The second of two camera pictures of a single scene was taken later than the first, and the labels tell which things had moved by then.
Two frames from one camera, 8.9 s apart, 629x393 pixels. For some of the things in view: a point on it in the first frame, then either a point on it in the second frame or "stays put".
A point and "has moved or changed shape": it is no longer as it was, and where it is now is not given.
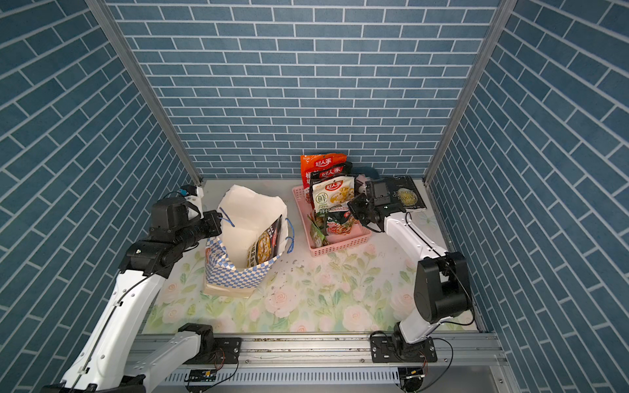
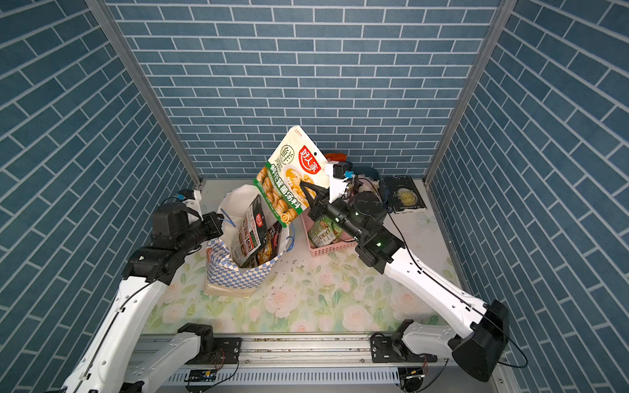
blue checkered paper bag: (256, 232) stays put
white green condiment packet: (334, 192) has moved or changed shape
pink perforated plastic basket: (357, 235) stays put
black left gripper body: (198, 228) stays put
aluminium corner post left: (122, 43) stays put
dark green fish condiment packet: (340, 217) has moved or changed shape
